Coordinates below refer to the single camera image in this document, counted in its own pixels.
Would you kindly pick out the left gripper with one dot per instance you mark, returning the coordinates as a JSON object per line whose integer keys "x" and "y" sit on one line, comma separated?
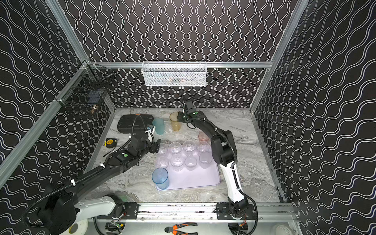
{"x": 153, "y": 142}

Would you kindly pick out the frosted white plastic cup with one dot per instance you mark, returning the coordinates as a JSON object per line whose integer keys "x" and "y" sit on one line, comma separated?
{"x": 205, "y": 160}

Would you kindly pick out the teal textured plastic cup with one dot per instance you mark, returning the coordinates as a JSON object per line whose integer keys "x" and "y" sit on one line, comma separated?
{"x": 159, "y": 125}

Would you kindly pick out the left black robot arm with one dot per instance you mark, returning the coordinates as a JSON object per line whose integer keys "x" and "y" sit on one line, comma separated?
{"x": 57, "y": 209}

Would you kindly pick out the white wire mesh basket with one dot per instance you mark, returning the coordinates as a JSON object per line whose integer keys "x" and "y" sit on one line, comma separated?
{"x": 174, "y": 73}

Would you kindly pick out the yellow black tape measure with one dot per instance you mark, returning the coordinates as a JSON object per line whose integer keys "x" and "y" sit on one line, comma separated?
{"x": 111, "y": 144}

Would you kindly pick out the clear plain glass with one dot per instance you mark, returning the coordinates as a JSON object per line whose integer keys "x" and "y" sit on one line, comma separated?
{"x": 175, "y": 148}

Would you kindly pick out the clear faceted tumbler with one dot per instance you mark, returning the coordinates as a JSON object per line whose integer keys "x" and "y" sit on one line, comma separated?
{"x": 177, "y": 162}

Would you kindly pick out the black plastic tool case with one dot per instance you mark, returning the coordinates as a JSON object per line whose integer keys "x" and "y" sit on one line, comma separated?
{"x": 134, "y": 121}

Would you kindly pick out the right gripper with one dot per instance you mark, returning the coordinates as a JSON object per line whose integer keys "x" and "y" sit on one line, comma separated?
{"x": 179, "y": 116}

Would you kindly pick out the tall blue plastic cup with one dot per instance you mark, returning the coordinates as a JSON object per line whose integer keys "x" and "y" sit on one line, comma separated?
{"x": 160, "y": 177}

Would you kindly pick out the black wire basket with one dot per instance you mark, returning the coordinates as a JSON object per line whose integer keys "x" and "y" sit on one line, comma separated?
{"x": 87, "y": 95}

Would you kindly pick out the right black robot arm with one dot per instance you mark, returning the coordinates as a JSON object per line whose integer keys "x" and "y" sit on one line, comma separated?
{"x": 224, "y": 153}

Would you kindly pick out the white round object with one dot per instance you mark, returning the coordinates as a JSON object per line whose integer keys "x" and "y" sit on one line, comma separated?
{"x": 281, "y": 229}

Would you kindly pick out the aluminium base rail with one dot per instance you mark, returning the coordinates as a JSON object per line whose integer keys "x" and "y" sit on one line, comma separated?
{"x": 200, "y": 212}

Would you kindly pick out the clear faceted glass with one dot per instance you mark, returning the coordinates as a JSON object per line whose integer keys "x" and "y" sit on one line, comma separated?
{"x": 163, "y": 149}

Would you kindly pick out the lavender plastic tray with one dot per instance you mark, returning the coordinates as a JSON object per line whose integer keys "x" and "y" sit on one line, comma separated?
{"x": 197, "y": 178}

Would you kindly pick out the tall yellow plastic cup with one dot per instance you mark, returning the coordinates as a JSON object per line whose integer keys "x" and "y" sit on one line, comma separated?
{"x": 175, "y": 124}

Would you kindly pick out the small pink plastic cup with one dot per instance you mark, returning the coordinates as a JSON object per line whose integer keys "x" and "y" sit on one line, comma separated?
{"x": 202, "y": 137}

